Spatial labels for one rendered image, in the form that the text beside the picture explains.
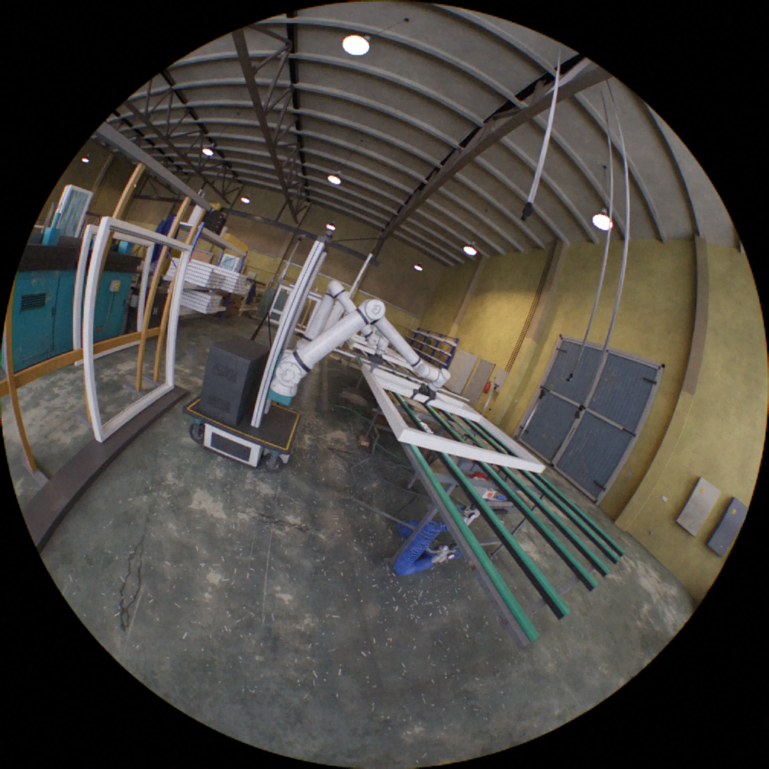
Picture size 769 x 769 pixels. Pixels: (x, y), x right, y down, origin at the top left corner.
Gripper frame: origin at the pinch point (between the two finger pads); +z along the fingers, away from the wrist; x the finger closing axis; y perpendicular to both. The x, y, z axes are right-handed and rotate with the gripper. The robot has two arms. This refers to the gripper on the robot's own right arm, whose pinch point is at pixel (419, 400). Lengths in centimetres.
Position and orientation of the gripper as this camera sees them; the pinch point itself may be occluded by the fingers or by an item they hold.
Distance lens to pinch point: 186.8
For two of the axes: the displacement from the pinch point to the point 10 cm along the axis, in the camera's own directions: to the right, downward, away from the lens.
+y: 0.0, -7.4, 6.7
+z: -4.7, 5.9, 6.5
